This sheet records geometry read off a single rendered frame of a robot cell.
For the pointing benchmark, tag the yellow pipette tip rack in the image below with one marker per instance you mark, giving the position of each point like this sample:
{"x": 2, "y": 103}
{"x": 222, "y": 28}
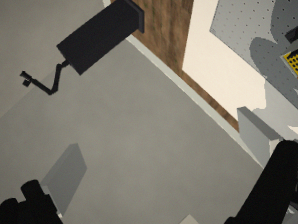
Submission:
{"x": 293, "y": 61}

